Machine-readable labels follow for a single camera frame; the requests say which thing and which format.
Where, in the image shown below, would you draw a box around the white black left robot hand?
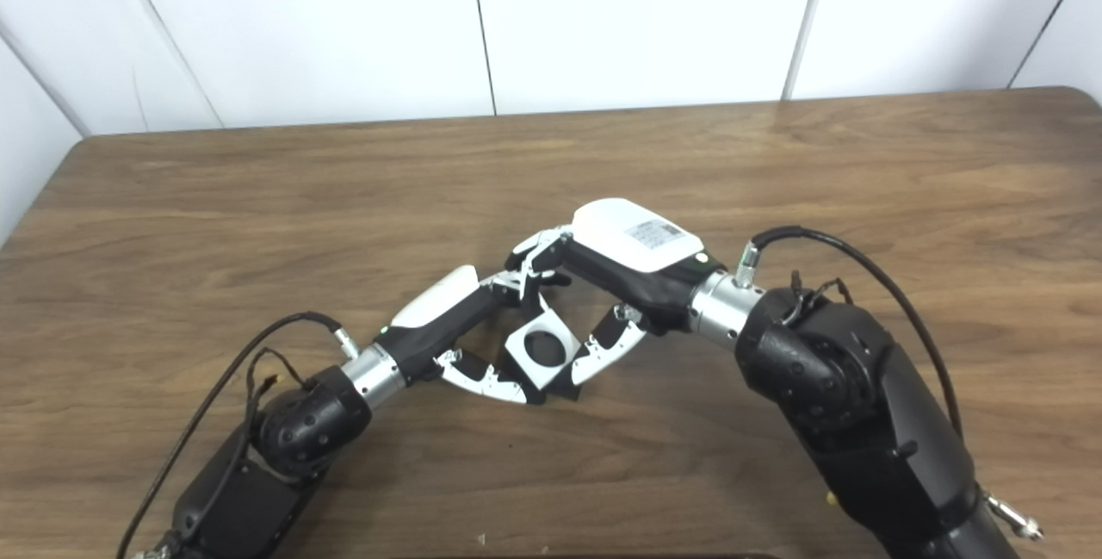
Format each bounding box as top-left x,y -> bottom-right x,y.
375,264 -> 573,407

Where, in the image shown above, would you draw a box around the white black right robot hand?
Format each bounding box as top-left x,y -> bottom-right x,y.
504,197 -> 728,388

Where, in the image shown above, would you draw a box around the white square piece with hole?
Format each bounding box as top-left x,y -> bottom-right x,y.
504,296 -> 578,390

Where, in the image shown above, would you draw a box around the black peg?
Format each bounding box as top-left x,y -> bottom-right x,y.
492,344 -> 585,405

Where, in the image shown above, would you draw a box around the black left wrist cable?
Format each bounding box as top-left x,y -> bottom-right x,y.
116,311 -> 361,559

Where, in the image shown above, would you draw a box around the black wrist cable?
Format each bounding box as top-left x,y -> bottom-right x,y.
116,311 -> 361,559
734,226 -> 1044,540

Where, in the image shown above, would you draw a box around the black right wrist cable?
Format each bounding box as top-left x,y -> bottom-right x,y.
734,226 -> 1044,540

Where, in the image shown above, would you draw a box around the thin right wrist wires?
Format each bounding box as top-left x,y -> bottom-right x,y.
779,270 -> 855,326

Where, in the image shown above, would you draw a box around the thin wrist wires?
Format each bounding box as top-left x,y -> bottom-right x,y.
245,348 -> 311,422
779,270 -> 855,326

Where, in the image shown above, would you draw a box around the thin left wrist wires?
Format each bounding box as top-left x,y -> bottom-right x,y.
245,348 -> 311,422

